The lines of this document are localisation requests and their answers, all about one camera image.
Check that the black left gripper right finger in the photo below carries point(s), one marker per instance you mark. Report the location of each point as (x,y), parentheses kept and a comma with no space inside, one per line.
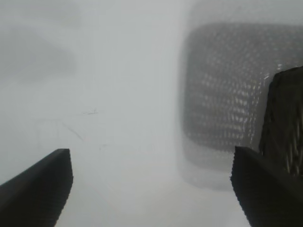
(267,196)

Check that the dark brown wicker basket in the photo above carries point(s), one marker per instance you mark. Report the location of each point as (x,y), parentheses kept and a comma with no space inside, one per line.
(284,106)

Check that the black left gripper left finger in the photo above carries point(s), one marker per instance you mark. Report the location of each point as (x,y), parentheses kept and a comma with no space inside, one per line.
(30,196)

